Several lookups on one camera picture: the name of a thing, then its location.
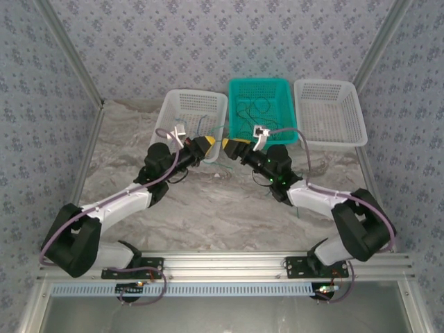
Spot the white perforated plastic basket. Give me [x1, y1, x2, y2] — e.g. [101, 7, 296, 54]
[148, 89, 229, 164]
[293, 78, 368, 153]

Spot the teal perforated plastic basket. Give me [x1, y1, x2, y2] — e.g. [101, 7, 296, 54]
[228, 78, 299, 152]

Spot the small black controller board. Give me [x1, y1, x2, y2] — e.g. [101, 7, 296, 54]
[314, 284, 340, 300]
[116, 281, 146, 296]

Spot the grey metal panel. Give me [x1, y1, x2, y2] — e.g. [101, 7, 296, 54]
[41, 294, 413, 333]

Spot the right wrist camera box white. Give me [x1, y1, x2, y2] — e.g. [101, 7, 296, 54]
[253, 125, 272, 152]

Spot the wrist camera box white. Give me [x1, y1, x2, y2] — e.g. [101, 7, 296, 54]
[166, 124, 188, 148]
[253, 125, 272, 152]

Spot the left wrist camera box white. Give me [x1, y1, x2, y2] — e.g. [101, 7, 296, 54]
[166, 124, 188, 148]

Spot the aluminium table side rail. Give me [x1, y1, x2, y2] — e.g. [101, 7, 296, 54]
[53, 103, 105, 256]
[357, 147, 398, 253]

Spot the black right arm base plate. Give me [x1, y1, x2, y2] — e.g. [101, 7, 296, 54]
[284, 255, 350, 280]

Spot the aluminium mounting rail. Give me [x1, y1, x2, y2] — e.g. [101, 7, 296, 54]
[37, 252, 416, 281]

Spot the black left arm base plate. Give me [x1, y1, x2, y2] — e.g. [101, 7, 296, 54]
[101, 257, 164, 280]

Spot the white slotted cable duct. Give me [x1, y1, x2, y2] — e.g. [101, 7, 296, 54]
[51, 281, 322, 298]

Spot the aluminium frame post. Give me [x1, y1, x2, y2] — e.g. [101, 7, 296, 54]
[353, 0, 416, 94]
[36, 0, 105, 109]

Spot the aluminium frame leg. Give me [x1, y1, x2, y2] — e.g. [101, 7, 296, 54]
[397, 277, 434, 333]
[17, 279, 53, 333]

